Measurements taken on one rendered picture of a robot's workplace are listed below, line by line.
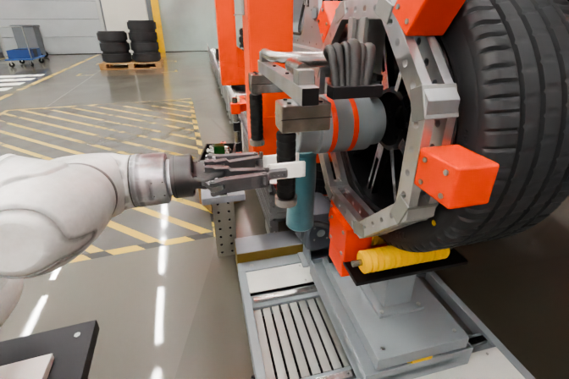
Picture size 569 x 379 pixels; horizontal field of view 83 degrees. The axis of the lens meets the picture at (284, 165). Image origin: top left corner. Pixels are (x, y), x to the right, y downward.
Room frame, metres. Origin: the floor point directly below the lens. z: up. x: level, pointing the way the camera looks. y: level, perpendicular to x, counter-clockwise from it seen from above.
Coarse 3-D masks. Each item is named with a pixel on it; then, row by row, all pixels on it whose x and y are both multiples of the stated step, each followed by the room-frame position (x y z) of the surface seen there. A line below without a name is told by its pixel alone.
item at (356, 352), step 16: (320, 272) 1.00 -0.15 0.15; (320, 288) 0.93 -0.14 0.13; (336, 304) 0.84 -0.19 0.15; (336, 320) 0.78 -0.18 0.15; (352, 336) 0.72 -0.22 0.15; (352, 352) 0.65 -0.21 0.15; (448, 352) 0.65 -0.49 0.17; (464, 352) 0.65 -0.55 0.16; (352, 368) 0.64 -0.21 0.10; (368, 368) 0.61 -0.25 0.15; (384, 368) 0.60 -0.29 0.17; (400, 368) 0.60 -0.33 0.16; (416, 368) 0.61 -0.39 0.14; (432, 368) 0.63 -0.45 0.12; (448, 368) 0.64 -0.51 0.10
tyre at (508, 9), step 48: (480, 0) 0.59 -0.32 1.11; (528, 0) 0.61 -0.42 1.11; (480, 48) 0.53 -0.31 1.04; (528, 48) 0.54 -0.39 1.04; (480, 96) 0.51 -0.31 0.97; (528, 96) 0.50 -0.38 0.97; (480, 144) 0.48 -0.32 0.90; (528, 144) 0.48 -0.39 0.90; (528, 192) 0.49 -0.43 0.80; (384, 240) 0.69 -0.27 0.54; (432, 240) 0.53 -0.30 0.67; (480, 240) 0.55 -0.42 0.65
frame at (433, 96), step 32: (352, 0) 0.80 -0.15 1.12; (384, 0) 0.66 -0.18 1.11; (416, 64) 0.55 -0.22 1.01; (416, 96) 0.53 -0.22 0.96; (448, 96) 0.51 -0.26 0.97; (416, 128) 0.52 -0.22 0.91; (448, 128) 0.51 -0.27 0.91; (320, 160) 0.94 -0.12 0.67; (416, 160) 0.50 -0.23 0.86; (352, 192) 0.82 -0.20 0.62; (416, 192) 0.50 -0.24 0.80; (352, 224) 0.70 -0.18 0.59; (384, 224) 0.56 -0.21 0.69
